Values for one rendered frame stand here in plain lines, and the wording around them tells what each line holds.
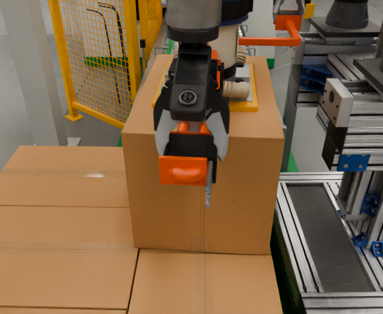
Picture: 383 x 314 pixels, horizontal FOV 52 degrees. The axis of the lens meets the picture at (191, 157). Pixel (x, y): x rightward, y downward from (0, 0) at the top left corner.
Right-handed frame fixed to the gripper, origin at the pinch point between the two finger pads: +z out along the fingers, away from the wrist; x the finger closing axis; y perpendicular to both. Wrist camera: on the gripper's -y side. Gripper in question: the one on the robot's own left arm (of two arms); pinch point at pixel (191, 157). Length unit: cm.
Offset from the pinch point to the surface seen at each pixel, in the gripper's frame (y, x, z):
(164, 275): 21, 9, 54
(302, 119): 226, -67, 107
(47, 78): 162, 100, 54
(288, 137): 156, -45, 83
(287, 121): 155, -43, 72
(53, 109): 162, 100, 74
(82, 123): 206, 101, 107
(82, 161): 76, 51, 53
